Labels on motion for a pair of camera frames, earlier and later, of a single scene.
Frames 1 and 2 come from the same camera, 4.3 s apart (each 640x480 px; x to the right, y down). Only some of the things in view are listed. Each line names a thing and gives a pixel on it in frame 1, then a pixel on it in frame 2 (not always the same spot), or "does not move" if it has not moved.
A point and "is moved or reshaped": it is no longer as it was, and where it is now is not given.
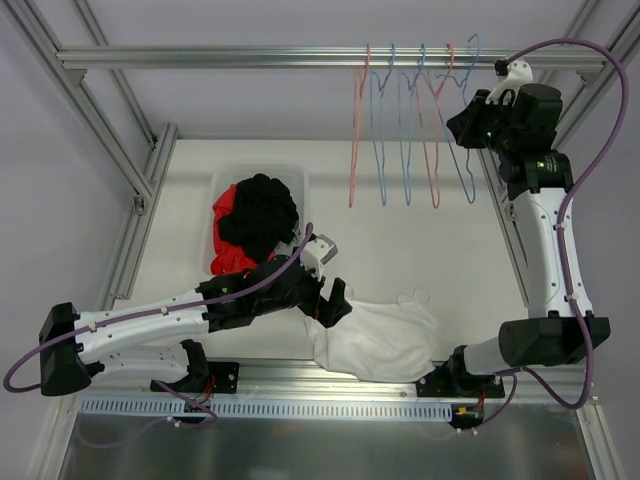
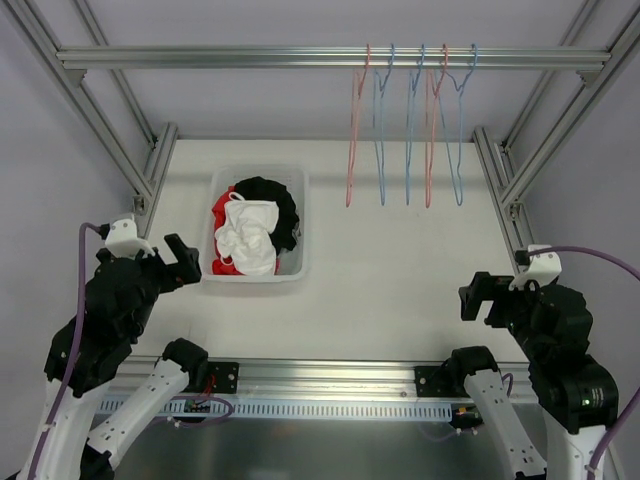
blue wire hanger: x=439 y=76 is moved or reshaped
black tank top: x=265 y=215 does not move
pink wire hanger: x=360 y=75 does not move
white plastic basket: x=219 y=179 does not move
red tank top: x=227 y=256 does not move
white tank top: x=377 y=342 → x=244 y=239
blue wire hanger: x=378 y=126 does not move
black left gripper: x=314 y=298 → x=170 y=270
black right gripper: x=476 y=120 → x=490 y=298
